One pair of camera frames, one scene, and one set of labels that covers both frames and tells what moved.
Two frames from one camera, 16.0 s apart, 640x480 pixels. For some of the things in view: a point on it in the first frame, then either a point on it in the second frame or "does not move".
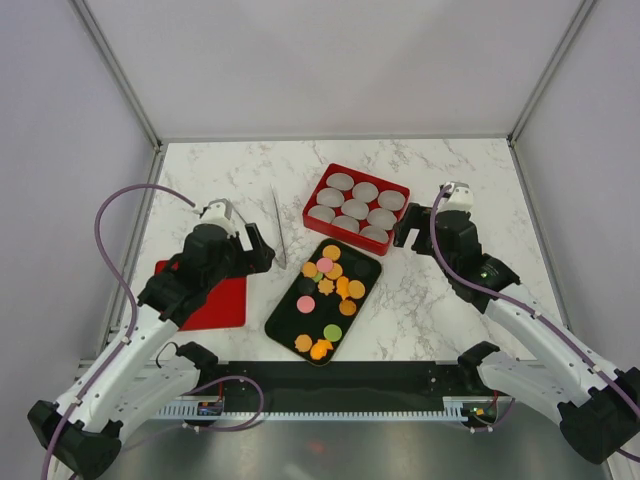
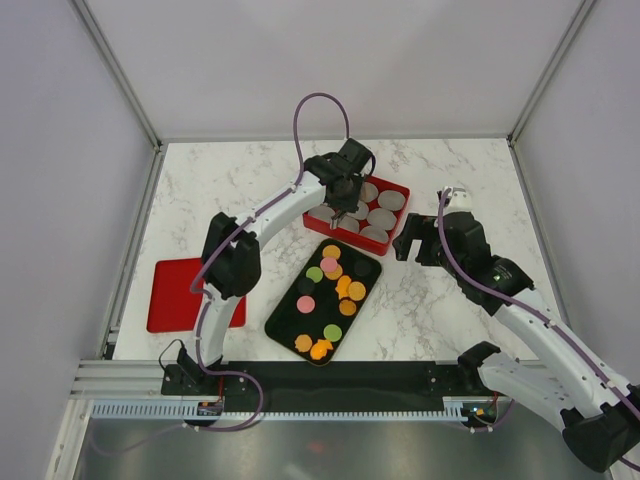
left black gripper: x=263 y=258 -> x=350 y=206
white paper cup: x=355 y=208 does not move
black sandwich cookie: x=306 y=286 does not move
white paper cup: x=376 y=233 does not move
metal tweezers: x=282 y=250 -> x=336 y=217
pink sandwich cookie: x=305 y=304 does not move
